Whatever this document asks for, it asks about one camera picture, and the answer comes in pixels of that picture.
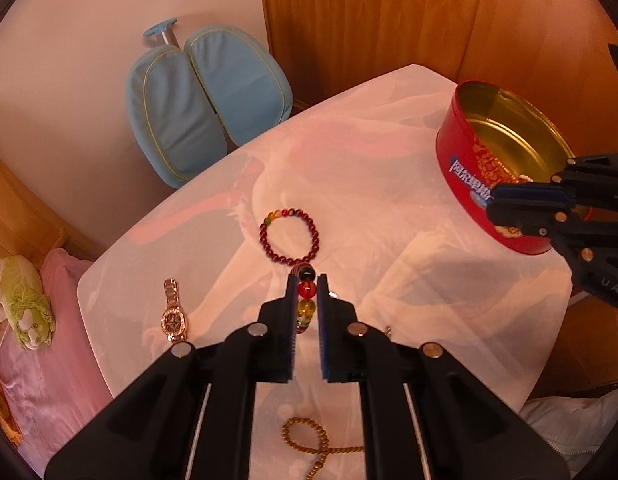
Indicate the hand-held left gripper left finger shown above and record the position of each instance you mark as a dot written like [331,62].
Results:
[292,340]

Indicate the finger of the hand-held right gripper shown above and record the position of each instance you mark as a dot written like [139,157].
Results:
[534,196]
[529,221]

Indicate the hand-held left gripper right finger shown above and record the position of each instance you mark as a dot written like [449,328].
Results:
[323,340]

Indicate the red round tin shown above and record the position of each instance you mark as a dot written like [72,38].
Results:
[459,160]

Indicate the gold wrist watch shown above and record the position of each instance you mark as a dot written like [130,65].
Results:
[174,320]

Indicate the white cloth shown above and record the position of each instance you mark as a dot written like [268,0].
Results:
[569,425]

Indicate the wooden wardrobe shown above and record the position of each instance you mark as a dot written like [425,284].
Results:
[379,25]

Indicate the light blue chair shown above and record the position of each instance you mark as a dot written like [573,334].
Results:
[204,110]

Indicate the pink blanket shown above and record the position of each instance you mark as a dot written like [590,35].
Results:
[49,385]

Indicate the green cabbage plush toy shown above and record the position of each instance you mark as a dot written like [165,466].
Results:
[26,305]

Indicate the wooden headboard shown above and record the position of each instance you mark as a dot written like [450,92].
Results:
[24,205]

